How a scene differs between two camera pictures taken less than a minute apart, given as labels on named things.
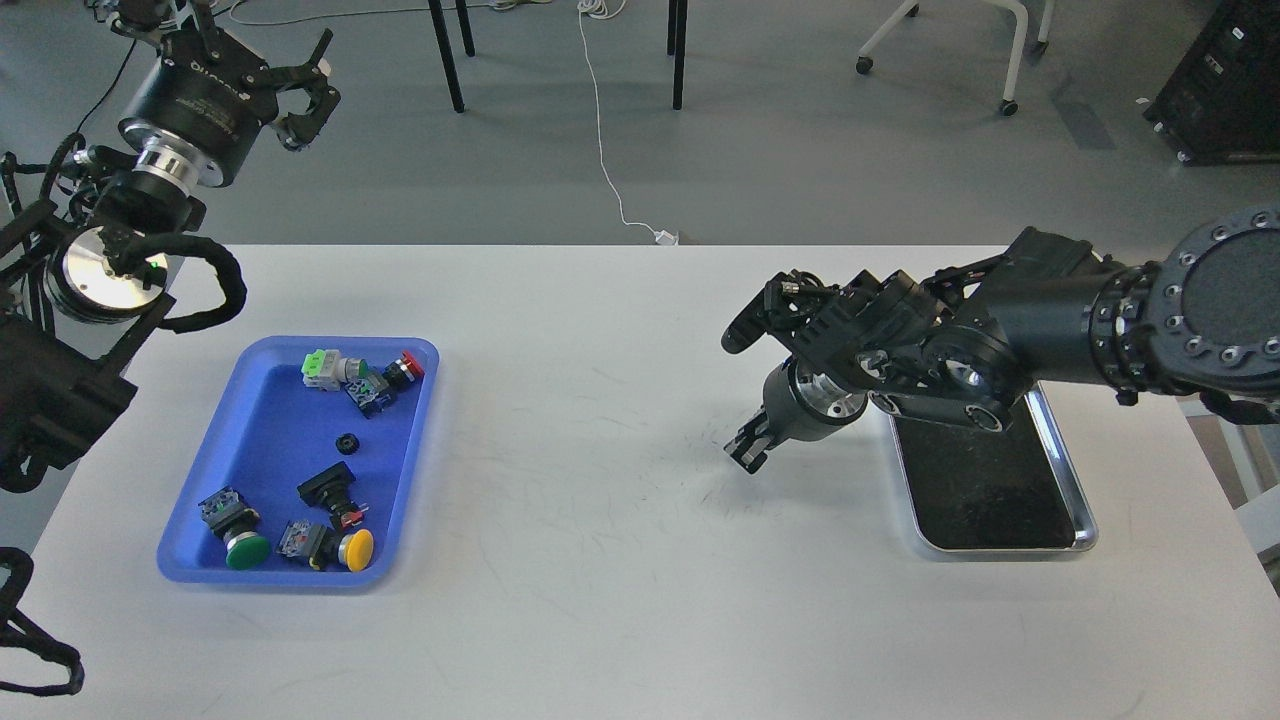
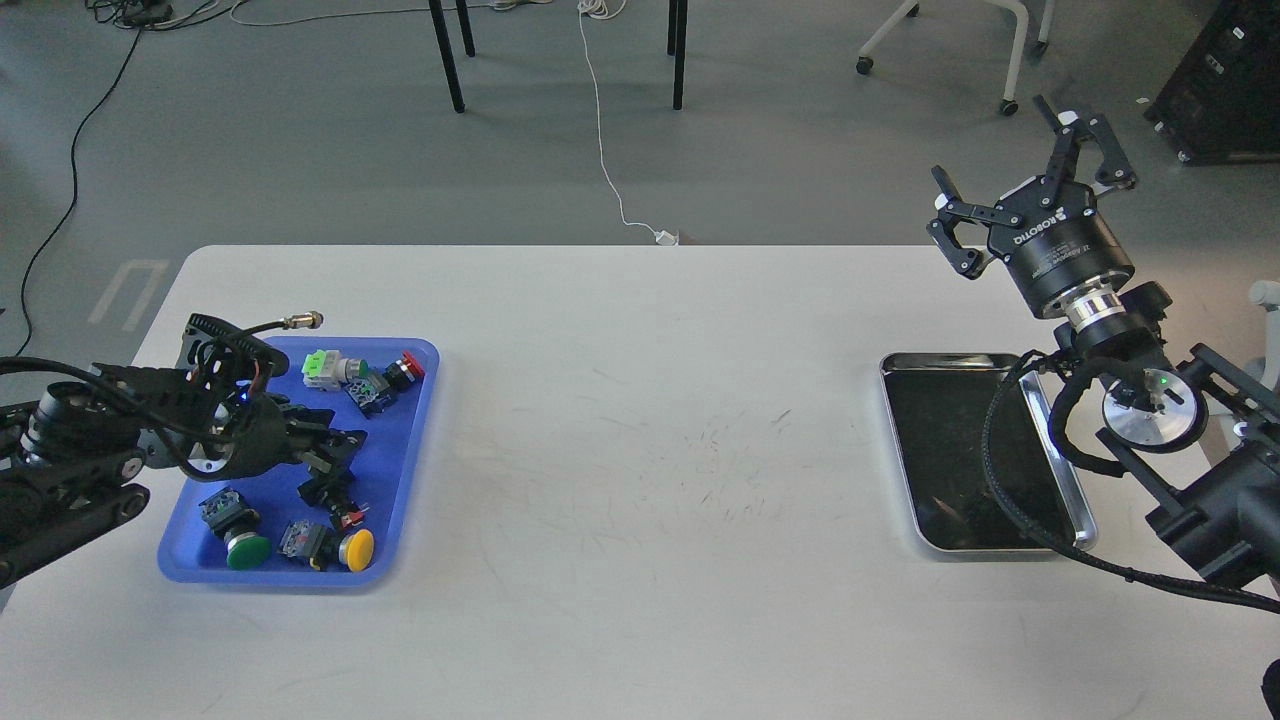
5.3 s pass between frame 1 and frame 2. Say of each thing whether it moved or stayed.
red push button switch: stayed
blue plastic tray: stayed
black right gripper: moved
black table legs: stayed
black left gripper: moved
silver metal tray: stayed
